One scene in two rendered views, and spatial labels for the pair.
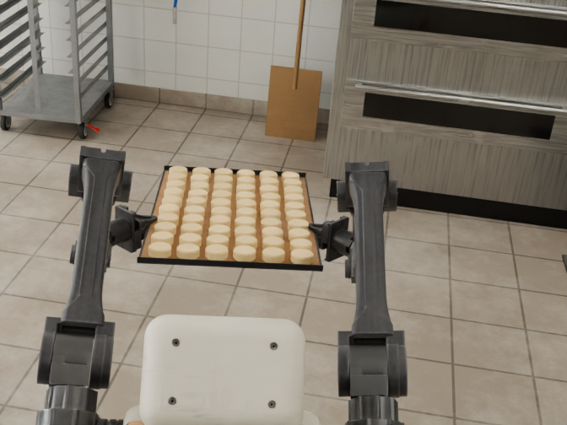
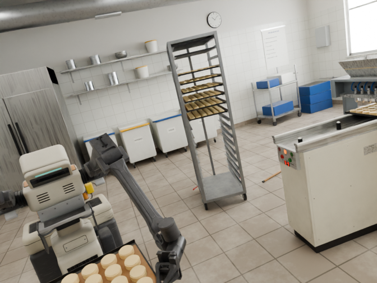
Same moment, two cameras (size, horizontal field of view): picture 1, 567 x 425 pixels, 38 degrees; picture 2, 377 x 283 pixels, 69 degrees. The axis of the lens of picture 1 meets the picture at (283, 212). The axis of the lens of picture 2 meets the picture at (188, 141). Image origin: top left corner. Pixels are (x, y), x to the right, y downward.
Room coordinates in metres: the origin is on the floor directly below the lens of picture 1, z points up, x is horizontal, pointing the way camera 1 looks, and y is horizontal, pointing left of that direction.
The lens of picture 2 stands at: (2.40, 0.22, 1.54)
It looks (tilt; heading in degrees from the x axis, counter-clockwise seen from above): 15 degrees down; 157
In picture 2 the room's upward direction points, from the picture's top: 13 degrees counter-clockwise
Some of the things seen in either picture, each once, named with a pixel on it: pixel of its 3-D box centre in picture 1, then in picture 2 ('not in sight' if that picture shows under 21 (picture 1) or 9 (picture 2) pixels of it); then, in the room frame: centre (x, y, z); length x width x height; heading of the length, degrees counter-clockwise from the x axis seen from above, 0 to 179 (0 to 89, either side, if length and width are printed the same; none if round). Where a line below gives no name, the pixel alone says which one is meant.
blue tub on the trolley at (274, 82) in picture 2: not in sight; (267, 83); (-2.22, 4.22, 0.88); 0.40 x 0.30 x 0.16; 177
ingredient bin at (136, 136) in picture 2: not in sight; (137, 143); (-2.73, 1.31, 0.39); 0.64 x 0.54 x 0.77; 174
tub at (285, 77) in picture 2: not in sight; (280, 78); (-2.24, 4.60, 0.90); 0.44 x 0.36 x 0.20; 2
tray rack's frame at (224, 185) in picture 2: not in sight; (206, 122); (-0.29, 1.60, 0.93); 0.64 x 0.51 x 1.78; 159
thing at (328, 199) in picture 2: not in sight; (334, 181); (1.02, 1.93, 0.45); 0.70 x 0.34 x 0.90; 77
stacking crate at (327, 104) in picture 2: not in sight; (315, 105); (-2.06, 5.36, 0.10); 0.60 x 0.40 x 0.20; 81
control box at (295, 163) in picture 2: not in sight; (288, 156); (0.94, 1.57, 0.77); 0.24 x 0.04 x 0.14; 167
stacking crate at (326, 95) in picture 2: not in sight; (314, 96); (-2.06, 5.36, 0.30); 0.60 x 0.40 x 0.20; 83
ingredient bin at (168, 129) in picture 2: not in sight; (169, 134); (-2.66, 1.96, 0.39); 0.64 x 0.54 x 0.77; 172
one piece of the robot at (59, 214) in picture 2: not in sight; (67, 222); (0.92, 0.06, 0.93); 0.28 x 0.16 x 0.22; 94
